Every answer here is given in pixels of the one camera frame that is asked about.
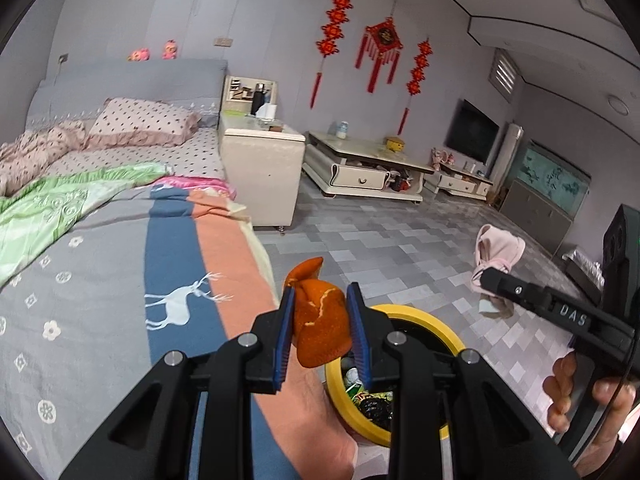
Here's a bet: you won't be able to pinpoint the grey upholstered bed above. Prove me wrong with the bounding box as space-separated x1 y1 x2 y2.
0 57 358 480

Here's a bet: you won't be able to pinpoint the long red knot ornament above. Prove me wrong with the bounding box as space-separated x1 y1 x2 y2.
397 37 433 136
315 0 351 110

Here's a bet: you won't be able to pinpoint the pink sock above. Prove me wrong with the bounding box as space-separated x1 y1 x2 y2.
470 224 527 318

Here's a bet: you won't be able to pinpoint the louvred vent window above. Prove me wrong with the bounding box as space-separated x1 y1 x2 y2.
489 49 518 103

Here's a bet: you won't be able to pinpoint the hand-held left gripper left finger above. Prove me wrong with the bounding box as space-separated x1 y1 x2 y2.
59 287 296 480

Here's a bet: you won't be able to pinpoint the green patterned quilt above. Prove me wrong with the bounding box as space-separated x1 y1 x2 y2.
0 162 173 291

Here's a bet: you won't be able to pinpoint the small white TV cabinet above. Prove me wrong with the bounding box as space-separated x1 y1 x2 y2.
424 165 495 202

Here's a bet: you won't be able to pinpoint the person's right hand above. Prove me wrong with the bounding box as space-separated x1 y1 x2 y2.
543 351 638 480

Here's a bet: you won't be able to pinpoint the pink polka-dot duvet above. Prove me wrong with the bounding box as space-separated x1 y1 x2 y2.
0 120 88 198

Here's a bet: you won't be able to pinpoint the orange peel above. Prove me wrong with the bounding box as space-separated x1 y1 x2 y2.
285 257 353 368

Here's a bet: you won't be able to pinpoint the yellow round bin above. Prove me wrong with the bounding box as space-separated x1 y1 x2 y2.
324 304 468 448

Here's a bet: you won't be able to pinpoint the pink dolls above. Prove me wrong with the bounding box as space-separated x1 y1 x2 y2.
431 147 457 172

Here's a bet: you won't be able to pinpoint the black wall television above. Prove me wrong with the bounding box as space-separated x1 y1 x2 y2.
445 99 501 165

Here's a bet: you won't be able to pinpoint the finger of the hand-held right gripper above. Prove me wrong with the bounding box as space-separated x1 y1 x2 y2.
480 267 636 357

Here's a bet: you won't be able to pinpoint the black plastic bag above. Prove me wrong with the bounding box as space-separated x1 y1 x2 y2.
357 400 393 431

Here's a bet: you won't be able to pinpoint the large white TV cabinet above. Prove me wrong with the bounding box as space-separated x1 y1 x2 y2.
302 131 436 205

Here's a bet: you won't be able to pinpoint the beige bedside cabinet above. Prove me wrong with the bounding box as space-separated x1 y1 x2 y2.
219 75 307 233

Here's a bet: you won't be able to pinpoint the pink blanket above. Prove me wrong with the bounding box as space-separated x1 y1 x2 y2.
155 175 237 202

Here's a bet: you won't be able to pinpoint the polka-dot pillow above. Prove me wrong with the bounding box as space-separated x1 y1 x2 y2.
85 97 201 150

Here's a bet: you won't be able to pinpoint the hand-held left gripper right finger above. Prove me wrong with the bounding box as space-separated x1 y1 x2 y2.
346 282 581 480

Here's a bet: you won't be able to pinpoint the fish tank with cabinet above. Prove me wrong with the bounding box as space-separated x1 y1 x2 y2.
500 140 592 256

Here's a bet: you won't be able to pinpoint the white standing air conditioner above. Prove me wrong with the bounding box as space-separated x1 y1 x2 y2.
487 122 525 196

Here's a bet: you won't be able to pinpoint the green yellow snack bag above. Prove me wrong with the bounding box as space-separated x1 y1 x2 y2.
347 384 396 405

